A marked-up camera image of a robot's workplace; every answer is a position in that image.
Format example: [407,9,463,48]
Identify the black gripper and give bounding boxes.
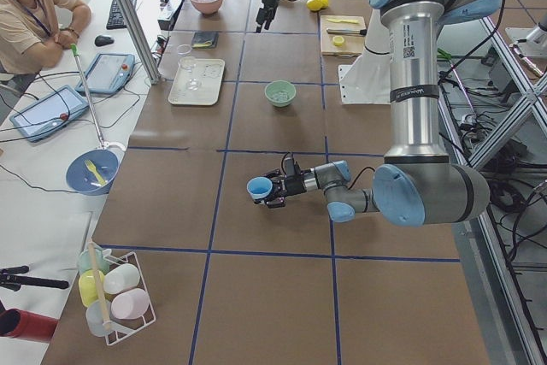
[255,152,305,209]
[248,0,291,34]

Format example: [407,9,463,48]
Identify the light blue plastic cup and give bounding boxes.
[246,176,274,203]

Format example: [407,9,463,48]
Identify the green ceramic bowl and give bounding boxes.
[264,80,297,108]

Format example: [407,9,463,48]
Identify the ice cubes in bowl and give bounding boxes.
[272,91,290,103]

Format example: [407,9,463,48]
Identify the dark blue bowl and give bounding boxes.
[66,150,120,196]

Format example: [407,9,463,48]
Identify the grey folded cloth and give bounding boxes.
[191,31,219,49]

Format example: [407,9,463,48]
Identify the yellow plastic knife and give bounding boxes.
[326,18,361,25]

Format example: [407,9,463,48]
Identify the lemon half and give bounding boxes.
[332,35,345,47]

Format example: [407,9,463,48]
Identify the wooden cutting board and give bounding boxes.
[320,15,367,56]

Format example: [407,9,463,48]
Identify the clear wine glass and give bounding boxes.
[179,55,202,91]

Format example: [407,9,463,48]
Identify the cream bear tray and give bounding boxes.
[168,56,226,106]

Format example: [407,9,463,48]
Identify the steel muddler rod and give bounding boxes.
[326,27,368,37]

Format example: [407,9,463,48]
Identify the black keyboard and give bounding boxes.
[105,0,140,31]

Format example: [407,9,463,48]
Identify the blue tablet pendant far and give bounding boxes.
[85,53,136,96]

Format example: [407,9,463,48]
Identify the blue tablet pendant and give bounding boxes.
[85,53,136,96]
[9,85,89,142]

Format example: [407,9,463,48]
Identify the black computer mouse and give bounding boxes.
[94,34,115,47]

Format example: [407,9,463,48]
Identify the yellow plastic fork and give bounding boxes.
[84,159,107,186]

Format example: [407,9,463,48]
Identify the person in beige shirt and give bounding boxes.
[1,0,91,92]

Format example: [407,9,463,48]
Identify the blue tablet pendant near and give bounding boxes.
[9,85,89,142]

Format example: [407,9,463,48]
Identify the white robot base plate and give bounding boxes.
[338,9,391,104]

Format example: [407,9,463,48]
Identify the aluminium frame post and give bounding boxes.
[116,0,161,85]

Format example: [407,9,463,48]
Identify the white wire cup rack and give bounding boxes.
[77,242,156,346]

